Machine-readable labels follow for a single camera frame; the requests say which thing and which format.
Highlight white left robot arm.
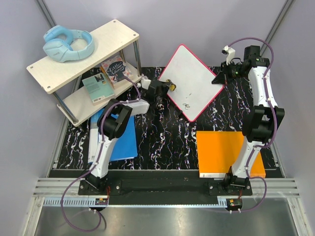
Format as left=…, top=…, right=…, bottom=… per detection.
left=85, top=78, right=176, bottom=195

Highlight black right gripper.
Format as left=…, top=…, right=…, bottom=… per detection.
left=212, top=61, right=244, bottom=86

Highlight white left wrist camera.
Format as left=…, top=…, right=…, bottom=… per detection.
left=138, top=76, right=151, bottom=90

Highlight teal paperback book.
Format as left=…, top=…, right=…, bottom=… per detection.
left=83, top=73, right=115, bottom=106

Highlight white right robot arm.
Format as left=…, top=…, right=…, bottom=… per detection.
left=212, top=56, right=285, bottom=195

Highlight blue folder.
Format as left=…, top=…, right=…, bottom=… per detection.
left=88, top=109, right=138, bottom=164

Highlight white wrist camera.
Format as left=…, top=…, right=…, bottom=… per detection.
left=221, top=45, right=235, bottom=65
left=138, top=76, right=151, bottom=90

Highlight light blue headphones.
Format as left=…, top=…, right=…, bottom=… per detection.
left=43, top=25, right=95, bottom=62

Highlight white two-tier shelf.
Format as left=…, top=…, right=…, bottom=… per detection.
left=27, top=19, right=142, bottom=126

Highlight Little Women book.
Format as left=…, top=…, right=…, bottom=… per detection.
left=100, top=55, right=132, bottom=89

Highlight orange book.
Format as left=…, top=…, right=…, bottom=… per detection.
left=196, top=131, right=266, bottom=178

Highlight pink framed whiteboard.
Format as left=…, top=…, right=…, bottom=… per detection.
left=159, top=44, right=223, bottom=122

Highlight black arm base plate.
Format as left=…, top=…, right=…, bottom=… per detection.
left=78, top=177, right=252, bottom=196

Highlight yellow whiteboard eraser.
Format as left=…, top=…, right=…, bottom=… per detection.
left=166, top=80, right=176, bottom=91

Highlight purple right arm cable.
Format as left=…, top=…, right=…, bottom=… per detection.
left=227, top=36, right=279, bottom=214

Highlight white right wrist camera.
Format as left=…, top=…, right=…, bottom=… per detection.
left=221, top=45, right=235, bottom=65

